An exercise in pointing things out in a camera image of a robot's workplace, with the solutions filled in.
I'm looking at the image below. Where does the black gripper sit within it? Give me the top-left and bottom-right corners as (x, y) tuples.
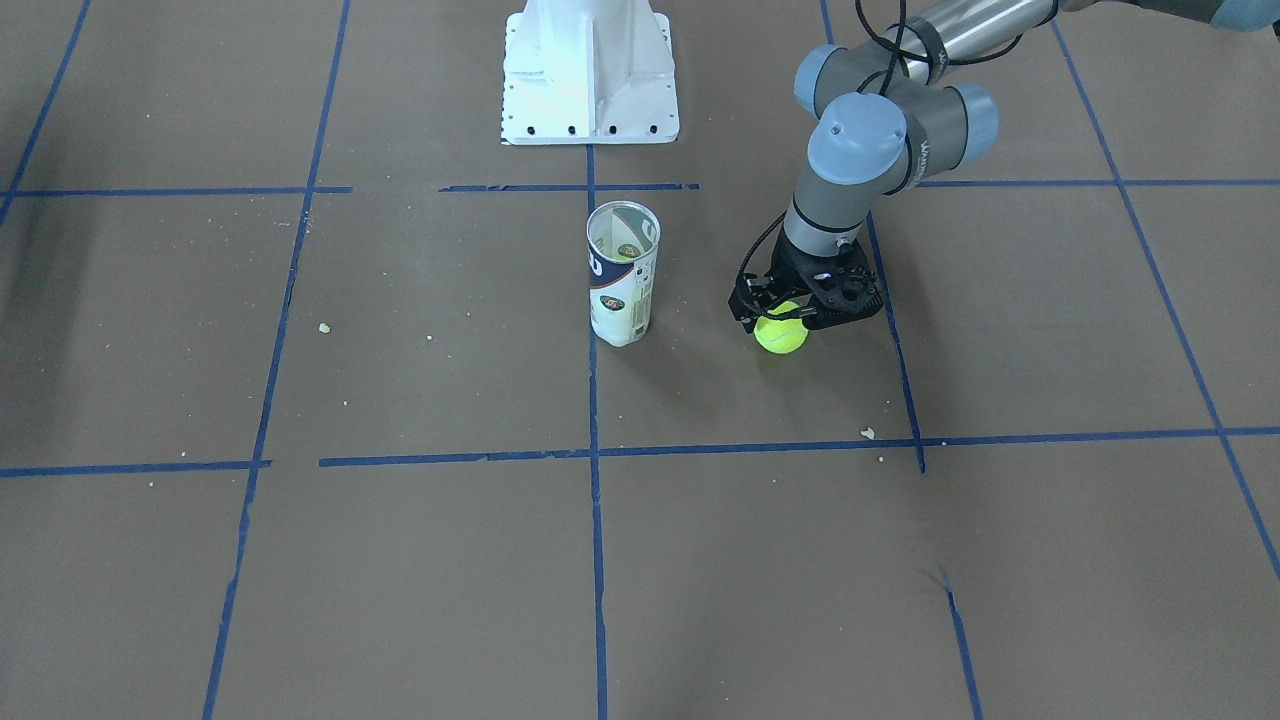
(728, 236), (840, 334)

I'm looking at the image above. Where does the yellow tennis ball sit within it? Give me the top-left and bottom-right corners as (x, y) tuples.
(751, 316), (809, 355)

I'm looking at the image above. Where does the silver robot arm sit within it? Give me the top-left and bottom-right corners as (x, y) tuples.
(728, 1), (1087, 338)

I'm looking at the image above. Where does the white tennis ball can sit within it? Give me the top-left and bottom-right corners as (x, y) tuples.
(586, 200), (660, 347)

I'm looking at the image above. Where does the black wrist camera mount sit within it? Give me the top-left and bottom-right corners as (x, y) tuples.
(796, 243), (886, 331)

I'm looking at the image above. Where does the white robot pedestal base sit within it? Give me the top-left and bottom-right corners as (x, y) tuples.
(500, 1), (681, 146)

